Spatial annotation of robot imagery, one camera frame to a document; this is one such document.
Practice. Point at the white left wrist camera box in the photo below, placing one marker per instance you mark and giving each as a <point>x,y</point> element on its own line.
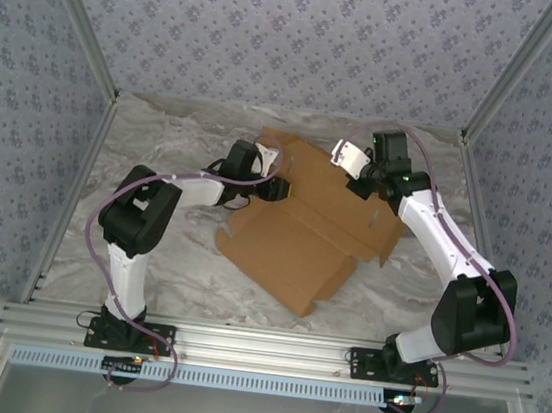
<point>268,155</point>

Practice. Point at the aluminium table side rail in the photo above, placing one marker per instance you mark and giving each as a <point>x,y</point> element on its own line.
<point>87,163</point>
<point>478,201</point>

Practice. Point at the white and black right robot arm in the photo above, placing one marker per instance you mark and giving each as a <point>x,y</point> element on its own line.
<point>430,225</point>

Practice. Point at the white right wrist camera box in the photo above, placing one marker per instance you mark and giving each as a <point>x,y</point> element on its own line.
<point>350,157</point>

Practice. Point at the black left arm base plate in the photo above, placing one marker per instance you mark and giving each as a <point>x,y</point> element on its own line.
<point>158,345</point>

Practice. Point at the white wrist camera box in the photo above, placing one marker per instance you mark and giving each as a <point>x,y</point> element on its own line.
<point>350,157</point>
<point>268,155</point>

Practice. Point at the brown cardboard box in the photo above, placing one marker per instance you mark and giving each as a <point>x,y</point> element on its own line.
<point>296,249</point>

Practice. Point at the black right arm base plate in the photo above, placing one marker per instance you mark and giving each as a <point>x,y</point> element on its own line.
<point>367,369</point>

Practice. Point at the aluminium frame post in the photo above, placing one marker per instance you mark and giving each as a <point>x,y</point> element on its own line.
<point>78,16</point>
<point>519,70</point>

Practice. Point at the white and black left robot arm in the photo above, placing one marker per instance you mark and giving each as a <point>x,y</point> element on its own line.
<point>126,274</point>

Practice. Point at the aluminium mounting rail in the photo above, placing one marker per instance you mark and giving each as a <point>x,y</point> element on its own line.
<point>263,348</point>

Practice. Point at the small black circuit board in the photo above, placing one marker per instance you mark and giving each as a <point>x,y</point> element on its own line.
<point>400,402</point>
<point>121,364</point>

